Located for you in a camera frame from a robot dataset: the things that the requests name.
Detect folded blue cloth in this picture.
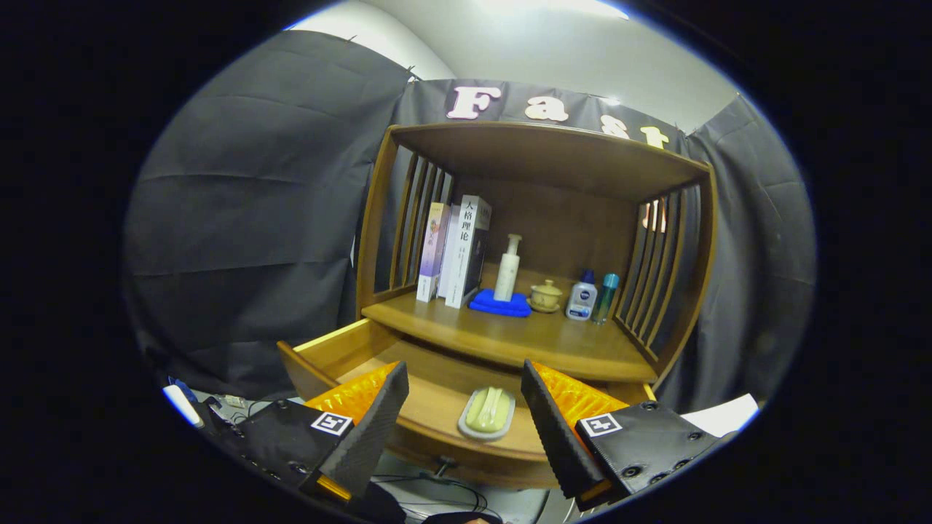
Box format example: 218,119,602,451
468,288,532,319

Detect yellow lidded teacup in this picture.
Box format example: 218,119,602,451
530,279,564,309

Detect thin white book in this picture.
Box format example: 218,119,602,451
437,205,462,299

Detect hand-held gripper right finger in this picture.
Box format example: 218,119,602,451
520,358,736,512

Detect thick white book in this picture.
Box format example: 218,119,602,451
445,194,493,309

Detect wooden countertop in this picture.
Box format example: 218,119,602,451
362,262,660,384

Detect white and blue object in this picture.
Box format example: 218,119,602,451
162,377,206,429

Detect white bottle with blue pump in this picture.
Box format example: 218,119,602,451
565,269,599,322

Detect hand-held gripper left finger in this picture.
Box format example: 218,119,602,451
208,360,411,504

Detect white box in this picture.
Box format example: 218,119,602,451
681,393,762,439

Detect brown wooden cabinet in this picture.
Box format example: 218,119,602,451
277,120,720,490

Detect black cables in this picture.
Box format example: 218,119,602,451
364,473,503,524

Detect green soap bar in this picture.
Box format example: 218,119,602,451
466,387,510,433

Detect black backdrop cloth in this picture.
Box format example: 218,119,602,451
122,29,818,416

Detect purple book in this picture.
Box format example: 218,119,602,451
416,202,452,303

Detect clear bottle with teal cap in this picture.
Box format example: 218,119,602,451
591,273,620,325

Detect brown wooden drawer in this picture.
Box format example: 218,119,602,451
277,318,656,490

